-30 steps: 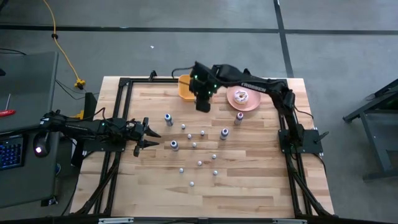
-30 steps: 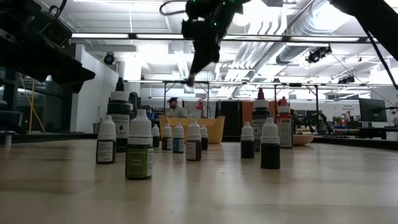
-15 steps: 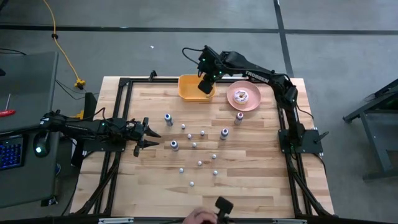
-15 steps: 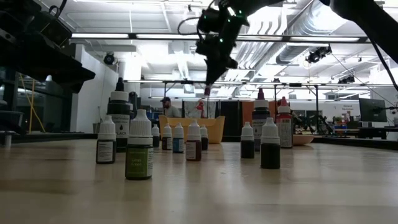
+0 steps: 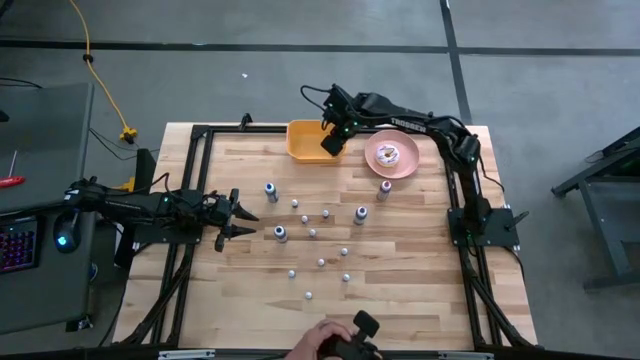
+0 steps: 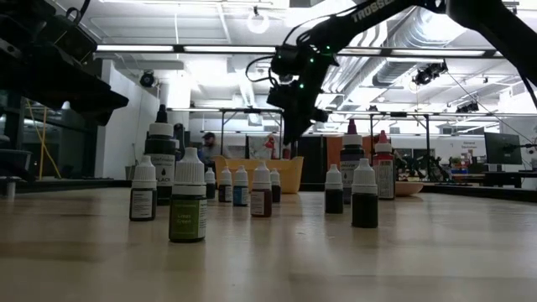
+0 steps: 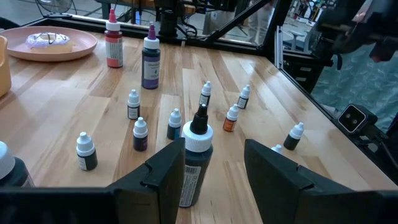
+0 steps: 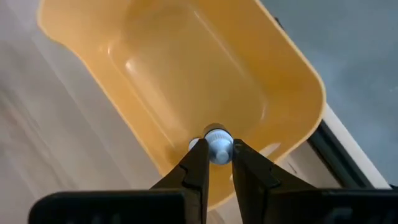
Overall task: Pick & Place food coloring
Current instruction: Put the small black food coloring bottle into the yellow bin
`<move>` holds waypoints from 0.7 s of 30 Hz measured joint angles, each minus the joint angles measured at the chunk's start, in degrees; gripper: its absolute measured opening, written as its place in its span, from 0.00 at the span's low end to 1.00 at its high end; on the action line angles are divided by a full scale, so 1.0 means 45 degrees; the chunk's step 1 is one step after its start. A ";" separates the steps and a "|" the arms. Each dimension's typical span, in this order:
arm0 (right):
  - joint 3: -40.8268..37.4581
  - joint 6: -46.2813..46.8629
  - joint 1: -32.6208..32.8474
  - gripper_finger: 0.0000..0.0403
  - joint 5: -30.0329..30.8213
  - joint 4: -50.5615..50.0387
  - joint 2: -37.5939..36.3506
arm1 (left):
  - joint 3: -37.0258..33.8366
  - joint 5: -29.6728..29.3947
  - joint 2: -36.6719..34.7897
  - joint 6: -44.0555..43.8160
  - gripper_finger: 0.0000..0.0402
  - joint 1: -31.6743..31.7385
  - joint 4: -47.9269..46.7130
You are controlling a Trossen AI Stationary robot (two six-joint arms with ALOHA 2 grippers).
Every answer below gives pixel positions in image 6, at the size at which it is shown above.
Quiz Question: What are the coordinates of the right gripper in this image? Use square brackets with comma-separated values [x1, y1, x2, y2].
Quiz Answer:
[284, 75, 330, 146]

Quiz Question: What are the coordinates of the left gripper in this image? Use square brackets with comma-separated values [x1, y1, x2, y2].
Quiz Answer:
[0, 39, 130, 127]

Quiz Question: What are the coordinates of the yellow plastic bin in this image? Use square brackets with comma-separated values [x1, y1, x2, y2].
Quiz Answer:
[211, 155, 305, 195]

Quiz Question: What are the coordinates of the large purple food colouring bottle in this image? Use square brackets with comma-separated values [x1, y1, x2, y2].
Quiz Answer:
[339, 118, 365, 206]

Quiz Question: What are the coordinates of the small dark dropper bottle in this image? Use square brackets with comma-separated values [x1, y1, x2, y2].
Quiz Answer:
[204, 167, 217, 200]
[269, 168, 282, 204]
[351, 158, 379, 229]
[324, 164, 345, 215]
[128, 154, 159, 222]

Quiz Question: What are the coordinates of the small brown dropper bottle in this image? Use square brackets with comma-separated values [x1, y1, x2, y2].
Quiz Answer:
[250, 161, 274, 218]
[217, 166, 234, 204]

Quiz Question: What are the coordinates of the small blue dropper bottle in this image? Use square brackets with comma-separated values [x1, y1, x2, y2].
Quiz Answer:
[232, 164, 250, 207]

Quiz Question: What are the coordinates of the large red food colouring bottle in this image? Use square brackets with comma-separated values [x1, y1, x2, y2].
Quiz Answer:
[372, 129, 396, 201]

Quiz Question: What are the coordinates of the small green dropper bottle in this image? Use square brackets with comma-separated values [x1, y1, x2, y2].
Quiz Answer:
[168, 146, 208, 244]

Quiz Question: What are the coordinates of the large blue food colouring bottle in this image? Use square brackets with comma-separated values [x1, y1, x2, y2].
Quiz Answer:
[172, 122, 186, 163]

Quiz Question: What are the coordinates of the red background object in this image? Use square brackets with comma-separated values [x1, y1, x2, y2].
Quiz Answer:
[263, 136, 278, 161]

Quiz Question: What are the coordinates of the black cabinet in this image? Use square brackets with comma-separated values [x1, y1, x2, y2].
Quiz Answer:
[295, 135, 325, 185]

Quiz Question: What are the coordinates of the orange partition panel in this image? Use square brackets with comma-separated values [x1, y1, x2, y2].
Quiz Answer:
[326, 134, 378, 169]

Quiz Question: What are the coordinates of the black ceiling spotlight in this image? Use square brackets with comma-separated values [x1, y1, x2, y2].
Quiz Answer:
[138, 70, 157, 89]
[412, 60, 450, 87]
[456, 101, 481, 115]

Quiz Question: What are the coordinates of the yellow background stand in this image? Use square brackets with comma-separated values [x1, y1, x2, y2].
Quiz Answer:
[25, 99, 63, 180]

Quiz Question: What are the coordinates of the person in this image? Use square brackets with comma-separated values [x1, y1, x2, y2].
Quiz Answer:
[198, 131, 231, 167]

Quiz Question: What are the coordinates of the round pendant light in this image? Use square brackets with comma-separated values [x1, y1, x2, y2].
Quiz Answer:
[246, 5, 271, 35]

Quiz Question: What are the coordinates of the black overhead crossbar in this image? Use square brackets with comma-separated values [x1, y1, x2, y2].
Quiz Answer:
[94, 43, 528, 60]

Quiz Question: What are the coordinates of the black computer monitor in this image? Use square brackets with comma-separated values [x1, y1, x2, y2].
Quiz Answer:
[483, 132, 524, 166]

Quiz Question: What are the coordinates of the dark background desk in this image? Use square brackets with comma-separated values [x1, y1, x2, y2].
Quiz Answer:
[482, 169, 537, 189]

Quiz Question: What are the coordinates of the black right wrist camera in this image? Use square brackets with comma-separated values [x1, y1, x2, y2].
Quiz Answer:
[266, 81, 293, 111]

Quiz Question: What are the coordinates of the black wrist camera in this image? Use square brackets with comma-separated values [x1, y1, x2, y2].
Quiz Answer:
[266, 81, 293, 111]
[39, 7, 98, 65]

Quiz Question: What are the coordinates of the black background workstation frame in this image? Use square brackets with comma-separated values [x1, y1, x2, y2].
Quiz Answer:
[219, 107, 285, 161]
[368, 111, 432, 184]

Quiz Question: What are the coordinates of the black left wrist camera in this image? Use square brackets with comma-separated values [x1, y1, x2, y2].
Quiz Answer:
[39, 7, 98, 65]

